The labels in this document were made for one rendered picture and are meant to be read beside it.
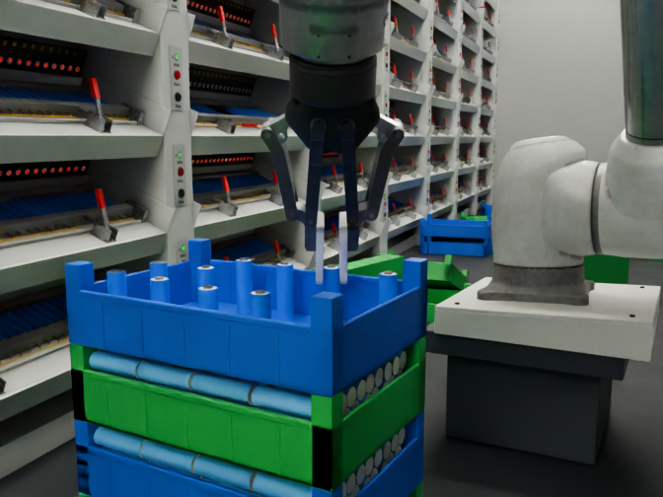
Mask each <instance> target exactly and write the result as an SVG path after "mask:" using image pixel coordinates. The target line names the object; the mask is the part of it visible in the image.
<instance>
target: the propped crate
mask: <svg viewBox="0 0 663 497"><path fill-rule="evenodd" d="M452 263H453V255H452V254H446V255H445V262H433V261H428V267H427V288H434V289H446V290H458V291H463V290H464V285H465V283H468V273H469V271H468V270H462V272H461V271H460V270H459V269H458V268H457V267H455V266H454V265H453V264H452Z"/></svg>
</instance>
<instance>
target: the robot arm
mask: <svg viewBox="0 0 663 497"><path fill-rule="evenodd" d="M388 3H389V0H279V26H280V42H281V45H282V46H283V48H284V49H285V50H286V51H288V52H289V53H290V55H289V75H290V101H289V103H288V105H287V107H286V110H285V113H284V114H282V115H280V116H279V117H277V118H276V119H271V118H266V119H265V120H264V121H263V123H262V128H261V133H260V137H261V139H262V140H263V142H264V143H265V145H266V146H267V148H268V149H269V151H270V152H271V155H272V159H273V163H274V167H275V171H276V176H277V180H278V184H279V189H280V193H281V198H282V202H283V206H284V211H285V215H286V218H287V219H288V220H289V221H296V220H298V221H300V222H302V223H303V224H304V226H305V249H306V251H315V252H316V283H317V284H323V273H324V229H325V213H323V212H318V207H319V196H320V184H321V172H322V163H323V154H327V153H331V152H334V153H338V154H342V163H343V177H344V191H345V206H346V213H345V212H340V213H339V280H340V283H341V284H346V283H347V252H348V251H357V250H358V248H359V226H360V224H361V223H362V222H363V221H366V220H369V221H374V220H376V219H377V218H378V215H379V210H380V206H381V202H382V198H383V194H384V190H385V186H386V182H387V178H388V174H389V170H390V165H391V161H392V158H393V154H394V152H395V151H396V149H397V148H398V146H399V145H400V143H401V142H402V140H403V139H404V137H405V133H404V129H403V124H402V122H401V121H400V120H399V119H398V118H394V119H389V118H387V117H385V116H384V115H382V114H380V109H379V107H378V105H377V103H376V99H375V96H376V74H377V55H376V53H378V52H380V51H381V50H382V49H383V48H384V47H385V44H384V38H385V26H386V23H385V21H386V20H387V18H388ZM620 7H621V31H622V55H623V78H624V102H625V126H626V129H625V130H624V131H623V132H622V133H621V134H620V135H619V136H618V137H617V139H616V140H615V141H614V142H613V144H612V145H611V147H610V153H609V159H608V163H598V162H593V161H587V155H586V150H585V149H584V148H583V147H582V146H581V145H580V144H579V143H577V142H576V141H574V140H571V139H569V138H567V137H565V136H549V137H540V138H533V139H527V140H522V141H518V142H515V143H514V144H513V145H512V147H511V148H510V150H509V151H508V153H507V154H506V155H505V156H504V158H503V160H502V162H501V165H500V167H499V170H498V173H497V177H496V180H495V185H494V190H493V197H492V210H491V239H492V249H493V267H492V279H491V281H490V282H489V283H488V285H487V286H486V287H484V288H481V289H479V290H478V291H477V299H478V300H484V301H513V302H531V303H548V304H564V305H571V306H588V305H589V296H588V294H589V292H590V291H592V290H594V289H595V283H594V281H590V280H584V256H588V255H594V254H608V255H615V256H622V257H634V258H663V0H620ZM289 126H290V127H291V128H292V130H293V131H294V132H295V133H296V134H297V136H298V137H299V138H300V139H301V141H302V142H303V143H304V144H305V146H306V147H307V148H308V149H310V151H309V165H308V178H307V191H306V204H304V203H301V202H299V199H298V195H297V190H296V185H295V181H294V177H293V172H292V168H291V163H290V158H289V154H288V149H287V144H286V140H287V138H288V130H287V129H288V127H289ZM375 126H376V127H377V128H378V129H377V139H378V140H379V142H378V146H377V150H376V154H375V159H374V163H373V168H372V172H371V176H370V180H369V184H368V188H367V193H366V197H365V202H363V203H360V204H358V192H357V175H356V157H355V149H357V148H358V147H359V146H360V144H361V143H362V142H363V141H364V140H365V138H366V137H367V136H368V135H369V134H370V132H371V131H372V130H373V129H374V127H375Z"/></svg>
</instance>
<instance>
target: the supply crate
mask: <svg viewBox="0 0 663 497"><path fill-rule="evenodd" d="M201 265H210V266H213V267H215V286H216V287H218V300H219V311H213V310H207V309H201V308H199V307H198V298H197V267H199V266H201ZM64 267H65V283H66V300H67V316H68V330H69V342H70V343H75V344H80V345H84V346H89V347H94V348H99V349H103V350H108V351H112V352H117V353H121V354H126V355H131V356H136V357H140V358H145V359H150V360H155V361H159V362H164V363H169V364H174V365H178V366H183V367H188V368H193V369H196V370H201V371H206V372H211V373H215V374H220V375H225V376H230V377H234V378H239V379H244V380H249V381H253V382H258V383H263V384H268V385H272V386H277V387H282V388H287V389H291V390H295V391H304V392H308V393H313V394H318V395H323V396H327V397H333V396H335V395H336V394H338V393H339V392H341V391H343V390H344V389H346V388H347V387H349V386H350V385H352V384H353V383H355V382H356V381H358V380H359V379H361V378H362V377H364V376H365V375H367V374H368V373H370V372H371V371H373V370H374V369H376V368H377V367H379V366H380V365H382V364H383V363H385V362H386V361H388V360H389V359H391V358H392V357H394V356H395V355H397V354H398V353H400V352H401V351H403V350H404V349H406V348H407V347H409V346H410V345H412V344H413V343H414V342H415V341H417V340H418V339H420V338H421V337H423V336H424V335H426V323H427V267H428V260H427V259H426V258H417V257H410V258H408V259H405V260H404V274H403V280H400V279H398V296H397V297H395V298H393V299H391V300H389V301H387V302H385V303H383V304H381V305H379V277H372V276H363V275H354V274H347V283H346V284H341V283H340V294H339V293H332V292H323V284H317V283H316V270H309V269H300V268H293V273H294V320H293V321H292V322H290V321H283V320H277V289H276V266H272V265H263V264H254V263H252V269H253V291H255V290H258V289H262V290H265V291H268V292H270V310H271V319H265V318H258V317H252V316H245V315H239V314H237V303H236V261H228V260H218V259H211V245H210V240H209V239H202V238H197V239H192V240H188V260H187V261H183V262H178V263H174V264H170V265H168V278H169V279H170V304H169V303H162V302H156V301H151V296H150V279H151V277H150V269H148V270H144V271H139V272H135V273H131V274H126V290H127V297H124V296H118V295H112V294H108V279H106V280H101V281H97V282H95V280H94V264H93V262H88V261H74V262H69V263H65V265H64Z"/></svg>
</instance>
